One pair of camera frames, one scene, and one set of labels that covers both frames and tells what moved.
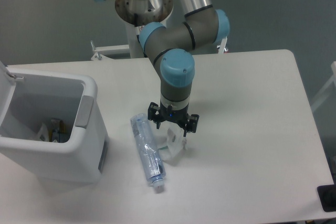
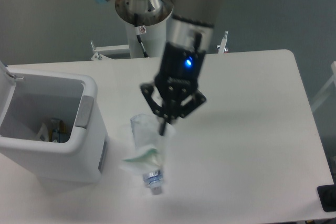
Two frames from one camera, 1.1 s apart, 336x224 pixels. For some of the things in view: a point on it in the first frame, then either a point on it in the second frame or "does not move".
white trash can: (28, 97) does not move
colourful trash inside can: (56, 132) does not move
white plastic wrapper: (171, 143) → (150, 159)
